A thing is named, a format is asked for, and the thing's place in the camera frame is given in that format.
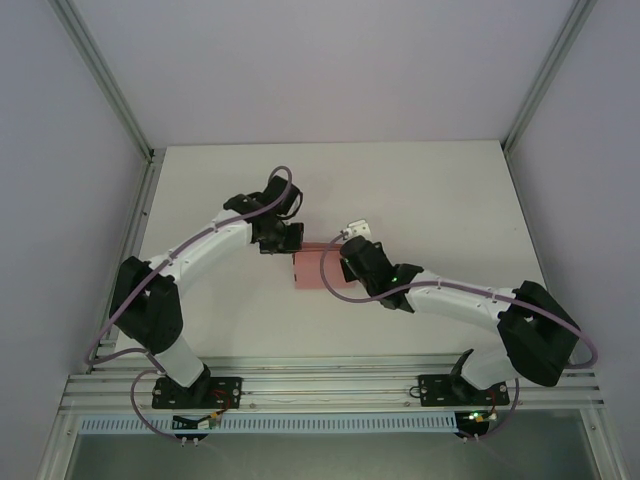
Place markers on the pink paper box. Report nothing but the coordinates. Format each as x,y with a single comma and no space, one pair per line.
312,267

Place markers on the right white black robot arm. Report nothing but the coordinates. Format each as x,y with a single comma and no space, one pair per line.
540,330

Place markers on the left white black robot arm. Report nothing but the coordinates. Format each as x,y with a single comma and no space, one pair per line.
150,310

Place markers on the grey metal panel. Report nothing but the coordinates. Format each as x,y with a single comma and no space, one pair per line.
325,460

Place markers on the aluminium front upright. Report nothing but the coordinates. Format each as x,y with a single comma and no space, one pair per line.
55,450
607,450

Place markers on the aluminium mounting rail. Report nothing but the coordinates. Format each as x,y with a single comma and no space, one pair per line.
325,385

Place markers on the aluminium side rail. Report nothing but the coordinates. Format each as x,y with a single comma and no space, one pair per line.
133,240

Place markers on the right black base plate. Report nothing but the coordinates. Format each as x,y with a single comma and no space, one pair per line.
435,390

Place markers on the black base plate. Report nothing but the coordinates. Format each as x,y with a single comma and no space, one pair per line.
225,392
435,390

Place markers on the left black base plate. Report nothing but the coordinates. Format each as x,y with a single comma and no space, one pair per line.
225,392

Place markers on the aluminium frame post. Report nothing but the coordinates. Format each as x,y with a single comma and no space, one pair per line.
548,75
110,80

